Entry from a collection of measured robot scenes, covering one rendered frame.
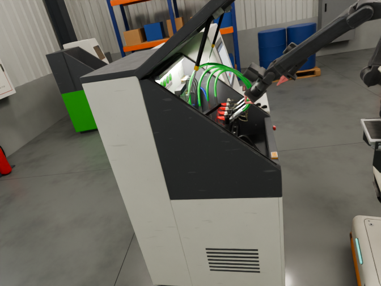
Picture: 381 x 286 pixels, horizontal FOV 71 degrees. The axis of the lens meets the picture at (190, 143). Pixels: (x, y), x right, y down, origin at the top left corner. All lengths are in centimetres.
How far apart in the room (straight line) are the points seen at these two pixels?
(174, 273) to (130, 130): 102
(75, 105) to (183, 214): 402
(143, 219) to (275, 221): 74
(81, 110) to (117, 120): 393
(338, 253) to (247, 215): 95
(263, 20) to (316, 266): 673
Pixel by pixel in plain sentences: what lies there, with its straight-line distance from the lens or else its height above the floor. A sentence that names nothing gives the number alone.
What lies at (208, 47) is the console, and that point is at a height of 145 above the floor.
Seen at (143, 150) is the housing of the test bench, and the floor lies 110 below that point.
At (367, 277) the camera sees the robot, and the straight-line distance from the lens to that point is 185.
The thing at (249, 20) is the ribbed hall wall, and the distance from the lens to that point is 793.
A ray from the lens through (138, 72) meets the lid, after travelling 120.
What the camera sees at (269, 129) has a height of 95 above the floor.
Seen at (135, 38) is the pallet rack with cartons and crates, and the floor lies 135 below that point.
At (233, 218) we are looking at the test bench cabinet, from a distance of 151.
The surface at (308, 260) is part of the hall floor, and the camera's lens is 220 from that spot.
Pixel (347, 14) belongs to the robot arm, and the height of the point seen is 158.
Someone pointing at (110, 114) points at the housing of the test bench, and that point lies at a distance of 134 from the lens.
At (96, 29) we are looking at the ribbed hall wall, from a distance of 867.
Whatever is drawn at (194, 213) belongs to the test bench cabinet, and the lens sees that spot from 152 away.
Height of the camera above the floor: 167
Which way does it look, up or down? 26 degrees down
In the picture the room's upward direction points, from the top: 11 degrees counter-clockwise
